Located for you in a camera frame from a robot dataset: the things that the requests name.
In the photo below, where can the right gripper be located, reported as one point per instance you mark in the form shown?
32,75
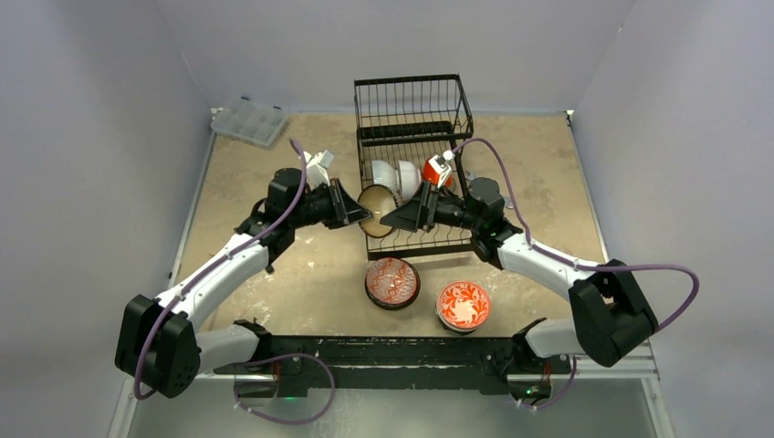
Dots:
428,206

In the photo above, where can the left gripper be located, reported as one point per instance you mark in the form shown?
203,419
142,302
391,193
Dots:
344,209

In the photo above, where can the brown beige bowl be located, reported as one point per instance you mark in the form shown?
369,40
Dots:
380,200

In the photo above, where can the orange white bowl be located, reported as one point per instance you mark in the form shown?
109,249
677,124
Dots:
425,173

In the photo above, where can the white ribbed bowl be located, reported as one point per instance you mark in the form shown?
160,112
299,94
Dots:
384,174

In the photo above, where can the black wire dish rack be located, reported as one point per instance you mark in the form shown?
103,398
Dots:
411,118

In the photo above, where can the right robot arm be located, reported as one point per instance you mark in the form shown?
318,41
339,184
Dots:
610,315

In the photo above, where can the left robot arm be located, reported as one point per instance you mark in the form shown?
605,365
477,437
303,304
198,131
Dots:
158,344

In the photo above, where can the silver wrench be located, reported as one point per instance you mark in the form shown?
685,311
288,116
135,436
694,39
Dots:
470,176

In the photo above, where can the red patterned black bowl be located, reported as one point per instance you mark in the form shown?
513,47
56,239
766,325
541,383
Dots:
391,283

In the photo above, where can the red floral bowl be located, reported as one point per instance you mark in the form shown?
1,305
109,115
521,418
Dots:
462,307

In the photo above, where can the clear plastic organizer box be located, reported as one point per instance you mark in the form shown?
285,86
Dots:
250,122

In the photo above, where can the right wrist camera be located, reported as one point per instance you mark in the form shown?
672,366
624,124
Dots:
440,168

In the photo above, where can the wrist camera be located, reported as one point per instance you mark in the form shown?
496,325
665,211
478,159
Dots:
440,168
317,168

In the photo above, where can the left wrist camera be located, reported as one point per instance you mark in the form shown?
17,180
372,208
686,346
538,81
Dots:
317,168

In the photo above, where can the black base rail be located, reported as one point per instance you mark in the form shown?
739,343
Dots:
490,365

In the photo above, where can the aluminium frame rail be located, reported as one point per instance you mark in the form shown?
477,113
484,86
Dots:
639,364

